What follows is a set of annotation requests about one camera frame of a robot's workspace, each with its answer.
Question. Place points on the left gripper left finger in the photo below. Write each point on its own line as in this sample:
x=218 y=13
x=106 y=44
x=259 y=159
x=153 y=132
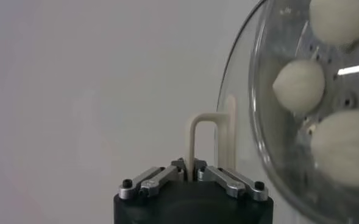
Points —
x=154 y=181

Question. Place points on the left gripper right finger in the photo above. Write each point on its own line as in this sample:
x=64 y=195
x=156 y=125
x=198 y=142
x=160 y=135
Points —
x=231 y=182

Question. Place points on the white steamed baozi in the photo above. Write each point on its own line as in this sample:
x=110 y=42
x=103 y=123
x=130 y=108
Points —
x=340 y=18
x=299 y=85
x=343 y=146

